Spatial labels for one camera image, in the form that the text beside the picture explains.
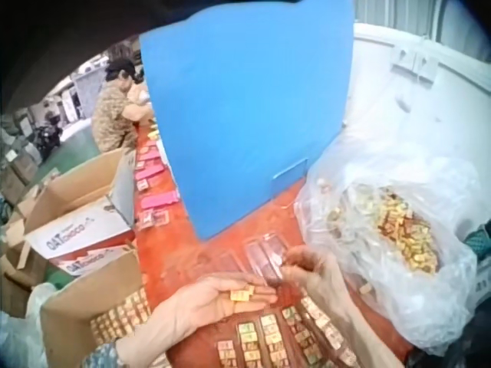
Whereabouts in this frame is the person's right hand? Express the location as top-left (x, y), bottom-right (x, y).
top-left (279, 245), bottom-right (348, 308)

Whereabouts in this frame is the flat white printed carton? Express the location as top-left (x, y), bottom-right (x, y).
top-left (57, 240), bottom-right (136, 278)

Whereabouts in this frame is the person's left hand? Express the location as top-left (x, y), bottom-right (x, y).
top-left (173, 274), bottom-right (279, 334)

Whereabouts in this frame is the green plastic basket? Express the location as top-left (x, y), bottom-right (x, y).
top-left (465, 221), bottom-right (491, 266)

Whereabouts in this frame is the white plastic bag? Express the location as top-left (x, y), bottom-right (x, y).
top-left (0, 282), bottom-right (55, 368)

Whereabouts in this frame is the pile of brown cartons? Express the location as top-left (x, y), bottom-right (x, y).
top-left (0, 124), bottom-right (44, 206)

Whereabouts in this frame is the clear plastic candy tray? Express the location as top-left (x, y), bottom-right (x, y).
top-left (242, 229), bottom-right (293, 288)
top-left (206, 251), bottom-right (247, 278)

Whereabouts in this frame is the heap of gold candies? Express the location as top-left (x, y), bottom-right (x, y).
top-left (325, 183), bottom-right (440, 275)

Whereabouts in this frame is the black motorcycle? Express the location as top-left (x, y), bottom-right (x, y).
top-left (31, 110), bottom-right (64, 159)

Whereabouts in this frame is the handful of gold candies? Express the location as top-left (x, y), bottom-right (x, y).
top-left (229, 284), bottom-right (257, 304)

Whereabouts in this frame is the large clear plastic bag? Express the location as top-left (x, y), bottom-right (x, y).
top-left (292, 152), bottom-right (479, 357)

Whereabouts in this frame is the row of pink packets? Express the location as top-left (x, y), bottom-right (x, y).
top-left (133, 140), bottom-right (181, 232)

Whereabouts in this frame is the blue partition board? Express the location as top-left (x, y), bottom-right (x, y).
top-left (138, 0), bottom-right (355, 242)

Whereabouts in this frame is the open white printed carton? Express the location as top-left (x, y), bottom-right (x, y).
top-left (22, 146), bottom-right (137, 260)

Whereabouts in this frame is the brown cardboard carton with trays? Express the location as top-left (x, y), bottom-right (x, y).
top-left (39, 248), bottom-right (155, 368)

